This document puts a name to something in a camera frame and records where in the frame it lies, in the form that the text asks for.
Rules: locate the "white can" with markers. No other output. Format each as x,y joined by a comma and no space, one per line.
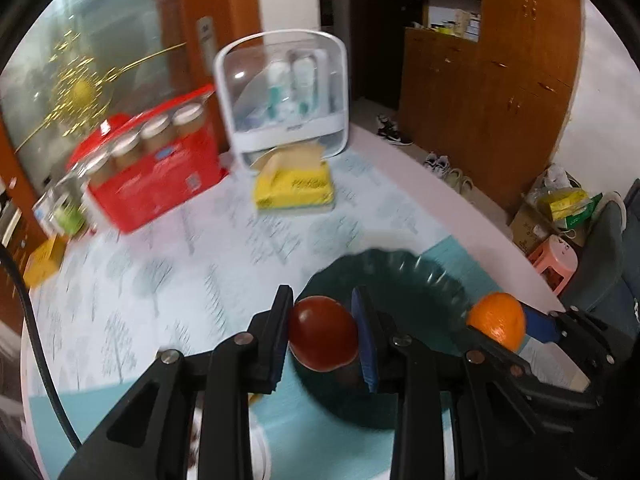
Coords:
47,205

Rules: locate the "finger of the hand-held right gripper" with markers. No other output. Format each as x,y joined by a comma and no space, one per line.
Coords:
542,327
555,380

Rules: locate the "brown cardboard box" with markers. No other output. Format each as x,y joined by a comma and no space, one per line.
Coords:
527,230

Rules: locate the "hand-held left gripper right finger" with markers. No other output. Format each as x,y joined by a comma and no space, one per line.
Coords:
363,345

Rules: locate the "red carton of jars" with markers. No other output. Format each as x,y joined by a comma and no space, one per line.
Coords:
155,180

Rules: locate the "tree print tablecloth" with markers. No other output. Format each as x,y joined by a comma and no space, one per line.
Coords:
200,260

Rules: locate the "dark green scalloped plate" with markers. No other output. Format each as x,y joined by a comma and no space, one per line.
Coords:
400,280

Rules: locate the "orange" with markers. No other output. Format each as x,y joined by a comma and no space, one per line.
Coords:
497,320

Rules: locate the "yellow cardboard box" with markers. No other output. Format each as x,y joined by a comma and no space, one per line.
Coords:
45,260

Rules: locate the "yellow tissue packet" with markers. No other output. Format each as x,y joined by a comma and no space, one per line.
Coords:
295,182

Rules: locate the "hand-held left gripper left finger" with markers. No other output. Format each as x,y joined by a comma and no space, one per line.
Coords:
276,345

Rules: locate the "pale green shoes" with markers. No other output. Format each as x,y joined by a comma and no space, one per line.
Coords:
460,181

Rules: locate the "teal ribbed placemat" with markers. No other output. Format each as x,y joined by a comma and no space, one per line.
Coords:
320,442

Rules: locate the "black sneakers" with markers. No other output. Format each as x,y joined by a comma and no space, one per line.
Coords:
395,132

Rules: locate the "grey blue chair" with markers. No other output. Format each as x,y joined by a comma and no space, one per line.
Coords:
605,260

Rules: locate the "wooden wall cabinet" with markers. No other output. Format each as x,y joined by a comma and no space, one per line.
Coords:
500,85

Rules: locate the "clear plastic storage box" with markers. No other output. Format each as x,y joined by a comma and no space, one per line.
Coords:
285,130

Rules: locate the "brown glass jar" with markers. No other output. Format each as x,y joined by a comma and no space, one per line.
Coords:
125,149
190,119
156,131
98,166

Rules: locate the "white teal bottle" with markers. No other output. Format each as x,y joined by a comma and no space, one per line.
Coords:
303,82
276,87

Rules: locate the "gold tree glass panel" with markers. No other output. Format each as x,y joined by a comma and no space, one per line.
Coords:
75,75

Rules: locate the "pink plastic stool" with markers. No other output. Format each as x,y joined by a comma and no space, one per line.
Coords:
555,260

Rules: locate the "red tomato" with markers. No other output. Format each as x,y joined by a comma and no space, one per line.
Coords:
322,332

